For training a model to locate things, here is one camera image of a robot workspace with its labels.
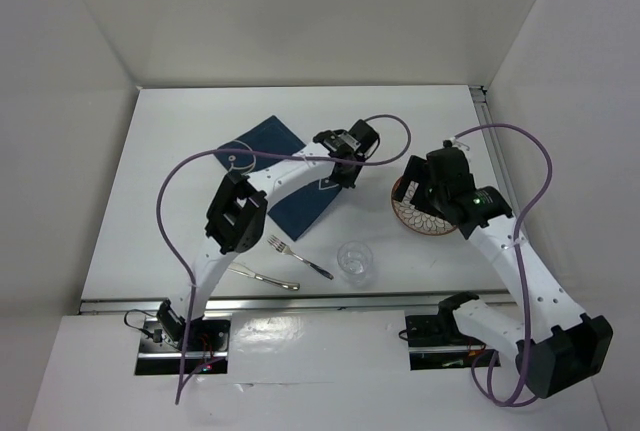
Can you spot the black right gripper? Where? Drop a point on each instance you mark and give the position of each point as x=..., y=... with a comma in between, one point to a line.
x=416, y=169

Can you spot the silver fork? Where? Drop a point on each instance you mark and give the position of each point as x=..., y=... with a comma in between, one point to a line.
x=283, y=248

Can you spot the patterned ceramic plate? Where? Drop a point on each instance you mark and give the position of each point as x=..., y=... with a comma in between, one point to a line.
x=418, y=221

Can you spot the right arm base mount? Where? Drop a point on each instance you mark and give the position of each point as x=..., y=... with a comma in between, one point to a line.
x=434, y=345

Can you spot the silver table knife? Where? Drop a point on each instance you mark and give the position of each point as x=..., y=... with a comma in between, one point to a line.
x=248, y=273

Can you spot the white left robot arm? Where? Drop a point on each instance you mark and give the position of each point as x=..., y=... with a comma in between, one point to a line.
x=235, y=219

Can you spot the clear drinking glass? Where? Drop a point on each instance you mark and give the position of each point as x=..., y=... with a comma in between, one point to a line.
x=355, y=262

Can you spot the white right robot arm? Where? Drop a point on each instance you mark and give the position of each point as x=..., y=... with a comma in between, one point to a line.
x=556, y=344

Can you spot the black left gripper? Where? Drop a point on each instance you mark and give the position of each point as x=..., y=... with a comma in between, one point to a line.
x=347, y=181

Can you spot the front aluminium rail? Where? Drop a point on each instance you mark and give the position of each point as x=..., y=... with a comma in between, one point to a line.
x=280, y=303

